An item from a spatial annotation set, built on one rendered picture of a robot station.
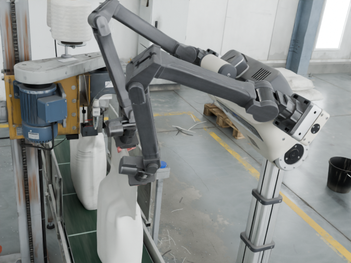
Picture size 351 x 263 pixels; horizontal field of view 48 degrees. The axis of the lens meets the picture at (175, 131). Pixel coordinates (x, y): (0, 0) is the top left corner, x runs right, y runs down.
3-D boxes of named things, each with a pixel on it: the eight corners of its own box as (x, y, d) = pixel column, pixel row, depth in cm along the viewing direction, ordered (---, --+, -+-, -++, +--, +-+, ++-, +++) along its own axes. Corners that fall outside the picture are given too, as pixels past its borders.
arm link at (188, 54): (108, -10, 140) (101, -10, 148) (91, 24, 141) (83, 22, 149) (200, 51, 164) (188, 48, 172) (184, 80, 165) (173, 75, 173)
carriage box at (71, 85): (80, 134, 198) (79, 74, 186) (7, 141, 185) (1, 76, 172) (71, 116, 219) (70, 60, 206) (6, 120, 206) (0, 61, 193)
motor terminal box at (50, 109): (68, 123, 169) (67, 98, 165) (47, 129, 162) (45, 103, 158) (57, 117, 174) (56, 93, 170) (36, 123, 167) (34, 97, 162)
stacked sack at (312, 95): (325, 103, 492) (328, 92, 486) (281, 106, 466) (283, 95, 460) (302, 92, 528) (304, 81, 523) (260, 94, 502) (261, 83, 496)
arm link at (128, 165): (159, 167, 134) (158, 146, 139) (126, 162, 130) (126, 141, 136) (149, 184, 142) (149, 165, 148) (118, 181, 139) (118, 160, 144)
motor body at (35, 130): (60, 143, 175) (58, 90, 165) (24, 147, 169) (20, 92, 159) (56, 129, 188) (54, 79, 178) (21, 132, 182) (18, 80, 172)
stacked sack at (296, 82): (316, 92, 491) (318, 80, 485) (288, 93, 474) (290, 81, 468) (282, 75, 547) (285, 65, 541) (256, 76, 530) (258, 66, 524)
